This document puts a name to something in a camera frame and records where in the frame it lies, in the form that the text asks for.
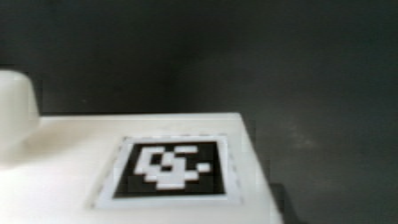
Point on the white drawer box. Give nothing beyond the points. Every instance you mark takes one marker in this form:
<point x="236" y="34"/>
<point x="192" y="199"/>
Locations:
<point x="124" y="169"/>

